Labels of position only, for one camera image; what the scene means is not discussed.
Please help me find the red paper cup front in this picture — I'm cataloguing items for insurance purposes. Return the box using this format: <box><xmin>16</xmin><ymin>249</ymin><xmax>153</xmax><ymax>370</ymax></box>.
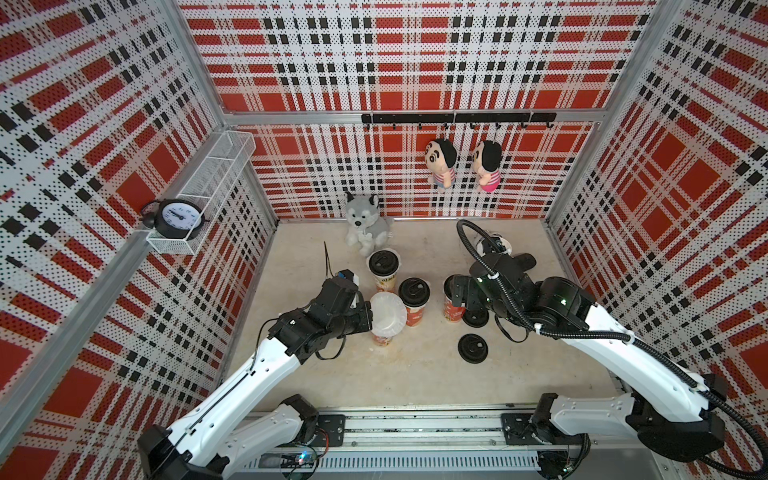
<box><xmin>443</xmin><ymin>295</ymin><xmax>466</xmax><ymax>323</ymax></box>

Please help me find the red paper cup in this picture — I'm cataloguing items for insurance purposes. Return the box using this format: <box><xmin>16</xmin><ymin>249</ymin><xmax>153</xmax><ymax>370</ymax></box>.
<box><xmin>443</xmin><ymin>295</ymin><xmax>466</xmax><ymax>323</ymax></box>
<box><xmin>488</xmin><ymin>236</ymin><xmax>512</xmax><ymax>255</ymax></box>
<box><xmin>372</xmin><ymin>335</ymin><xmax>393</xmax><ymax>346</ymax></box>
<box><xmin>406</xmin><ymin>305</ymin><xmax>425</xmax><ymax>327</ymax></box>

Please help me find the yellow-red paper cup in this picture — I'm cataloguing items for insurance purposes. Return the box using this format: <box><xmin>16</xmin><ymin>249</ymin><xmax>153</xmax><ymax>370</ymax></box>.
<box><xmin>374</xmin><ymin>272</ymin><xmax>397</xmax><ymax>293</ymax></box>

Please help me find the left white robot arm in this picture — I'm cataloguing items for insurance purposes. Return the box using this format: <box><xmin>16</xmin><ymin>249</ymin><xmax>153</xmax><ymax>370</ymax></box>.
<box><xmin>138</xmin><ymin>270</ymin><xmax>373</xmax><ymax>479</ymax></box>

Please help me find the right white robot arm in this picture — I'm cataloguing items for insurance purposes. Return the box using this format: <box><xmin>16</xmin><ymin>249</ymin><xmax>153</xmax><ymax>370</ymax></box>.
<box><xmin>454</xmin><ymin>252</ymin><xmax>767</xmax><ymax>479</ymax></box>

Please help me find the black oblong case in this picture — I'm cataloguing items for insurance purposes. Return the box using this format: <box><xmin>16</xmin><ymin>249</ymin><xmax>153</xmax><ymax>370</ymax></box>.
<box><xmin>513</xmin><ymin>253</ymin><xmax>537</xmax><ymax>271</ymax></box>

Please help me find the grey white husky plush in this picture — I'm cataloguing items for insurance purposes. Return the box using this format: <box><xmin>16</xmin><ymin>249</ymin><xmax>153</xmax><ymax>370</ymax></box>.
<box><xmin>345</xmin><ymin>191</ymin><xmax>392</xmax><ymax>257</ymax></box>

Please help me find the boy doll pink shirt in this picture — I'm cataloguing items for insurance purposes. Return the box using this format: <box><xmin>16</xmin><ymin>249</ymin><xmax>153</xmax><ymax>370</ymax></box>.
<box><xmin>471</xmin><ymin>140</ymin><xmax>502</xmax><ymax>193</ymax></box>

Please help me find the boy doll striped shirt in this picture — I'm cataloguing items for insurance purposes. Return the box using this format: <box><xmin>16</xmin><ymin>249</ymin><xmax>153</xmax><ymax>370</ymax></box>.
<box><xmin>424</xmin><ymin>139</ymin><xmax>457</xmax><ymax>189</ymax></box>

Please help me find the black round clock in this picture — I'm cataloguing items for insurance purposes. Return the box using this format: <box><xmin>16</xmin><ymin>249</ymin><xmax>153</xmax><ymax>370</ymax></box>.
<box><xmin>140</xmin><ymin>199</ymin><xmax>206</xmax><ymax>240</ymax></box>

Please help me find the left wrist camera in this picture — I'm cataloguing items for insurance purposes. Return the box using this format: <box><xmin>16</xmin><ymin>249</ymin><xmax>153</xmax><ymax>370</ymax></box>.
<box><xmin>337</xmin><ymin>269</ymin><xmax>360</xmax><ymax>286</ymax></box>

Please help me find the metal base rail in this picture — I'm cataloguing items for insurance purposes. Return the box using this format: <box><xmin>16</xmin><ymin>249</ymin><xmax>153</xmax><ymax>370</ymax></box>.
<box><xmin>167</xmin><ymin>404</ymin><xmax>685</xmax><ymax>480</ymax></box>

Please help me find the black hook rail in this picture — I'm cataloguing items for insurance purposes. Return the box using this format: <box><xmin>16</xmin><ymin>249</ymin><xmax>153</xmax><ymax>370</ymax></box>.
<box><xmin>361</xmin><ymin>112</ymin><xmax>557</xmax><ymax>126</ymax></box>

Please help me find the white wire basket shelf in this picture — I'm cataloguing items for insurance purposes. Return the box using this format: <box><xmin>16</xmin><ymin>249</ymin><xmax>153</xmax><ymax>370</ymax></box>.
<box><xmin>147</xmin><ymin>130</ymin><xmax>255</xmax><ymax>256</ymax></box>

